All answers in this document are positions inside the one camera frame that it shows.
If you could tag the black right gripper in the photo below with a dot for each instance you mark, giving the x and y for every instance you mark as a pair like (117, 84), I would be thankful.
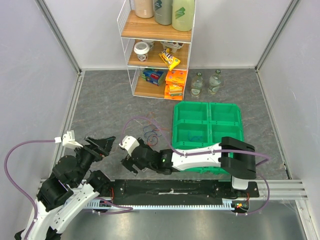
(131, 160)

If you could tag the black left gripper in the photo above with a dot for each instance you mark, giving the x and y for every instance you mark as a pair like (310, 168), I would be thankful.
(99, 148)

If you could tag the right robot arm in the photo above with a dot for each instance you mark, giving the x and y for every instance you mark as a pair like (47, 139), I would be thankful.
(235, 157)

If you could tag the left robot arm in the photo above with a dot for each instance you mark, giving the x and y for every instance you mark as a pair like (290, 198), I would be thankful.
(63, 195)

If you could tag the green compartment bin tray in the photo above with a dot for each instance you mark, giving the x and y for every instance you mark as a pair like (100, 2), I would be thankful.
(202, 124)

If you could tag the orange sponge package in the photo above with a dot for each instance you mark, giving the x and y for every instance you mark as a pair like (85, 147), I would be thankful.
(175, 82)

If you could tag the white paper coffee cup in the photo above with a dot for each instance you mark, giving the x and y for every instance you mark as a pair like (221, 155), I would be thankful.
(141, 49)

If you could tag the yellow candy bag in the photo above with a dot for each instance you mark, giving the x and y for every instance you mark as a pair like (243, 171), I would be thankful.
(170, 60)

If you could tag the left glass bottle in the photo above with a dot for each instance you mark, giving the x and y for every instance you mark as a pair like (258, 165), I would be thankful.
(196, 85)

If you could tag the glass bottle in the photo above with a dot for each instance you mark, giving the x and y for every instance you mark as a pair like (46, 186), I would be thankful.
(196, 85)
(215, 82)

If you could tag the white yogurt cup pack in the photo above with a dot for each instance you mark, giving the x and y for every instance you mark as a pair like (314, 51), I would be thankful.
(173, 46)

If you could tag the right glass bottle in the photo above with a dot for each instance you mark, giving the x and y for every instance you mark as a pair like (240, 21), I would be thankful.
(215, 82)

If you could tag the beige bottle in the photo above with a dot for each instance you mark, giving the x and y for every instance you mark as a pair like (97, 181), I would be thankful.
(144, 8)

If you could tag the grey green bottle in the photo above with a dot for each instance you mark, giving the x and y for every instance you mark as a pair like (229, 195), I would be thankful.
(163, 12)

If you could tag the light green bottle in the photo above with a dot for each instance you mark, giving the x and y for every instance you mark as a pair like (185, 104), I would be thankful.
(183, 15)

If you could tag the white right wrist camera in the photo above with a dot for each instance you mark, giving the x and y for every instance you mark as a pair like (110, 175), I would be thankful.
(129, 143)

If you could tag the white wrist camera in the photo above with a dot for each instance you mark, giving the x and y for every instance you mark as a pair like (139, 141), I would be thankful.
(129, 143)
(68, 140)

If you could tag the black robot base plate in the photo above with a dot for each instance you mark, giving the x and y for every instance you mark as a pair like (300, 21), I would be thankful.
(121, 188)

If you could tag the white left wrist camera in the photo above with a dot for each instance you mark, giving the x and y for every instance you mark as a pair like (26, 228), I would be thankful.
(68, 140)

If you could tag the white slotted cable duct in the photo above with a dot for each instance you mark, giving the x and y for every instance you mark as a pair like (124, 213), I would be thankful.
(97, 204)

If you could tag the white wire wooden shelf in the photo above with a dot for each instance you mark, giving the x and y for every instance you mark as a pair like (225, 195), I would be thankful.
(134, 29)

